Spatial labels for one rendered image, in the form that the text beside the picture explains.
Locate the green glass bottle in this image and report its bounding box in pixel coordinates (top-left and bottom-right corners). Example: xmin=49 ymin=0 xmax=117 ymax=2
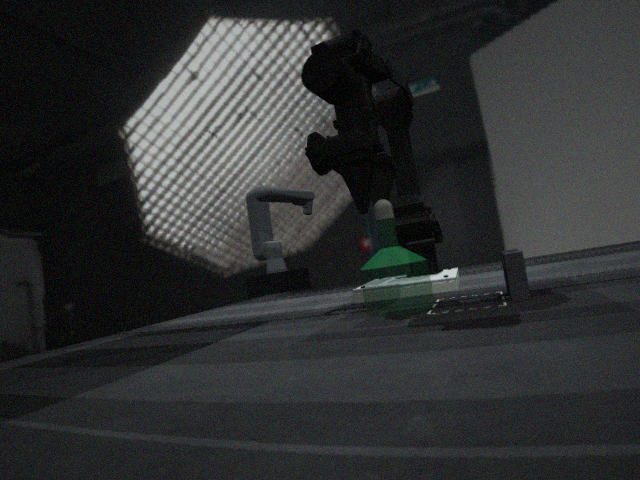
xmin=360 ymin=199 xmax=434 ymax=317

